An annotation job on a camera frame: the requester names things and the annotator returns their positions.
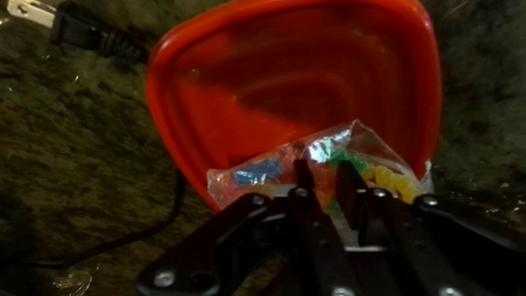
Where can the red plastic container lid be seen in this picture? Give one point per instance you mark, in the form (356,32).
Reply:
(273,83)

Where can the clear bag of gummy bears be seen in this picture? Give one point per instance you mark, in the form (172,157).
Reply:
(350,149)

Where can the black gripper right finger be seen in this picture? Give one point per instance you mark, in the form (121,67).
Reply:
(404,241)

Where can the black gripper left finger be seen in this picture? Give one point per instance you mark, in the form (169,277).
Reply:
(306,241)

